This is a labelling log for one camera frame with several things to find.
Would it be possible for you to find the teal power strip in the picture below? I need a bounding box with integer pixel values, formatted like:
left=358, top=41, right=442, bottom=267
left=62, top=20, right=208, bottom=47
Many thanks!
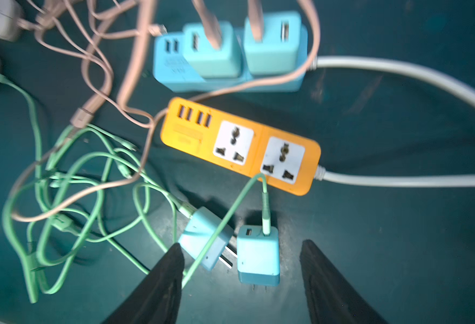
left=152, top=23, right=309, bottom=93

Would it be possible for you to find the teal charger on teal strip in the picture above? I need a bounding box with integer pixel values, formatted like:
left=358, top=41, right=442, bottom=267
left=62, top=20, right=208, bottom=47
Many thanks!
left=182, top=21, right=242, bottom=78

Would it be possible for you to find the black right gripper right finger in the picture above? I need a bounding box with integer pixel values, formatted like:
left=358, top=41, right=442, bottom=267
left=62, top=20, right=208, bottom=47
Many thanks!
left=300, top=240, right=387, bottom=323

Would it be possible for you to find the teal charger with green cable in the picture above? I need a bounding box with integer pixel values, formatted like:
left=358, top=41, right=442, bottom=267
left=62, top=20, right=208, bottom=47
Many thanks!
left=179, top=207, right=237, bottom=271

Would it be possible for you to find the orange power strip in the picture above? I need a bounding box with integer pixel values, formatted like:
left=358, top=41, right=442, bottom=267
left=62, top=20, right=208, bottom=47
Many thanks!
left=161, top=97, right=321, bottom=196

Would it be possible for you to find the green charging cable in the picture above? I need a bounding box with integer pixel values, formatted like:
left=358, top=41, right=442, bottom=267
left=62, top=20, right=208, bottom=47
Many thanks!
left=0, top=72, right=200, bottom=305
left=180, top=173, right=271, bottom=289

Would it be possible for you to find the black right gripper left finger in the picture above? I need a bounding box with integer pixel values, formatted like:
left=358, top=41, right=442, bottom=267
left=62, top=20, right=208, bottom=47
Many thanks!
left=103, top=243, right=185, bottom=323

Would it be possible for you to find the white power cord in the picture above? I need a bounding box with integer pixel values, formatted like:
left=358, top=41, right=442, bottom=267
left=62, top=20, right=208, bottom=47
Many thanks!
left=313, top=165, right=475, bottom=188
left=309, top=55, right=475, bottom=122

